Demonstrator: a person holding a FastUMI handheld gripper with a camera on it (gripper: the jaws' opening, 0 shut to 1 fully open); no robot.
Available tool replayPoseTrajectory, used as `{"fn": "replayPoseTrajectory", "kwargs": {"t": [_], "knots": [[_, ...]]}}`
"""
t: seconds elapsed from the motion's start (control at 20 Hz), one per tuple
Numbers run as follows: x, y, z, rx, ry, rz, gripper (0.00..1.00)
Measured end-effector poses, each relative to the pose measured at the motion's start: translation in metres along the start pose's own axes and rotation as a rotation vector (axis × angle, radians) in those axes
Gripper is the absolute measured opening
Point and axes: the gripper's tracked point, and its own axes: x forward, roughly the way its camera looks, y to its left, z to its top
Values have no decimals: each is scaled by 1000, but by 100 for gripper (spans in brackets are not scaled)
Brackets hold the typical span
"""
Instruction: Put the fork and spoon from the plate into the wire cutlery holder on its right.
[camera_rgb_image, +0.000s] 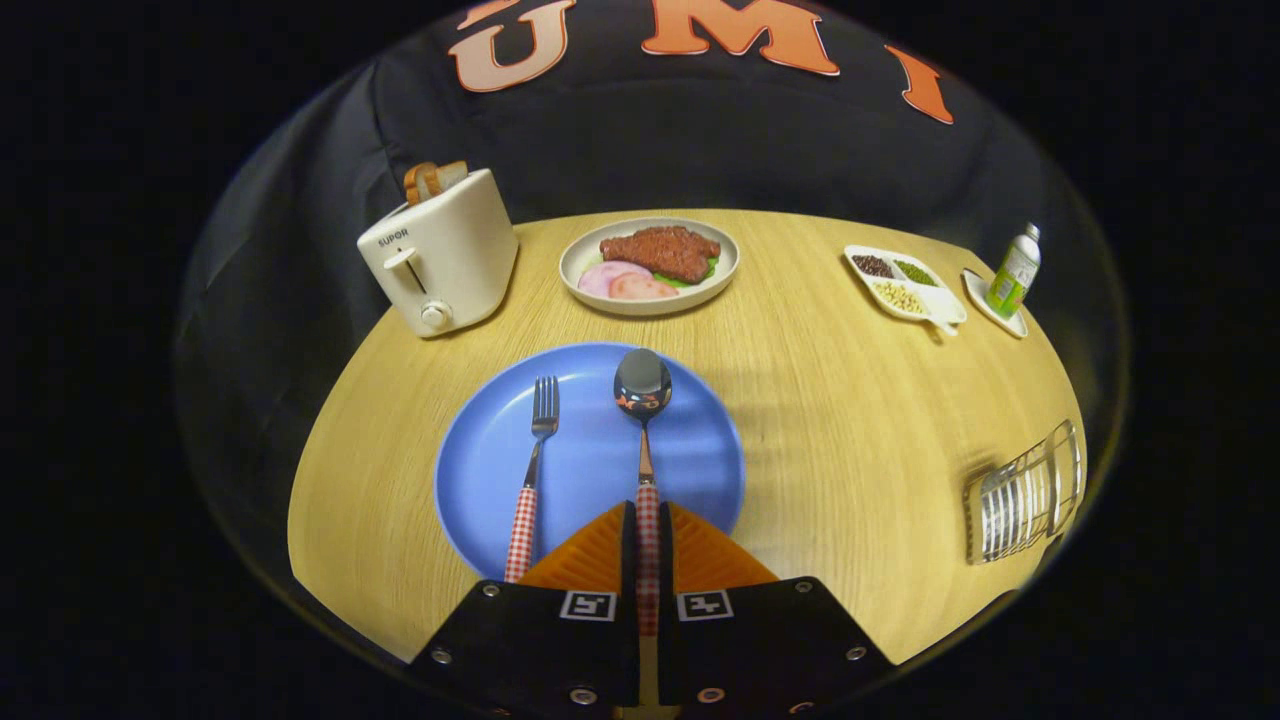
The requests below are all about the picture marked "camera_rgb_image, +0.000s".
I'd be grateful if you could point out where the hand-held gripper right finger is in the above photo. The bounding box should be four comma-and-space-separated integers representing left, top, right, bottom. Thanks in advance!
658, 500, 894, 716

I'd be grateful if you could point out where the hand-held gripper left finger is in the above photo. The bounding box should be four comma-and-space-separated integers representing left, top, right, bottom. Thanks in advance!
410, 500, 641, 716

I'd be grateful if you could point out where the fork with checked handle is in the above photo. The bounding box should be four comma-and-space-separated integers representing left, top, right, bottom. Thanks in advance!
505, 376, 561, 584

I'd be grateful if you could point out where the spoon with checked handle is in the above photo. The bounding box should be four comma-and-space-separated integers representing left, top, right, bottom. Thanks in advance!
613, 347, 674, 638

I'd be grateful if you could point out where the blue plate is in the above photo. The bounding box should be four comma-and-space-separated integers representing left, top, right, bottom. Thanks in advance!
433, 342, 748, 583

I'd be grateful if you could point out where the pink ham slice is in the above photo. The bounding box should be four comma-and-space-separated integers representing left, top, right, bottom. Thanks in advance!
608, 272, 681, 301
578, 261, 653, 298

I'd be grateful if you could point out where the cream plate with food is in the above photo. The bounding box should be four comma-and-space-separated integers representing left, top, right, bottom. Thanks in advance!
559, 217, 741, 318

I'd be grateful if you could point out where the white divided bean dish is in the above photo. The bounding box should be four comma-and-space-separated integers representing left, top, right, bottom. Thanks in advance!
843, 245, 969, 336

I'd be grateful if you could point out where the white toaster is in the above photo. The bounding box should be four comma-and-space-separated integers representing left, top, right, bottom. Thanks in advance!
357, 168, 520, 339

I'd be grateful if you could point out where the brown steak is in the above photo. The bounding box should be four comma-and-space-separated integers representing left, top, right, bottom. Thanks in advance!
599, 226, 722, 285

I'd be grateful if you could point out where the green and white bottle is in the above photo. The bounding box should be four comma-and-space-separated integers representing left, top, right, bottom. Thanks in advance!
986, 223, 1042, 321

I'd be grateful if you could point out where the metal wire rack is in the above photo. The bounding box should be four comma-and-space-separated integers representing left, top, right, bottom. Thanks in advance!
963, 419, 1085, 566

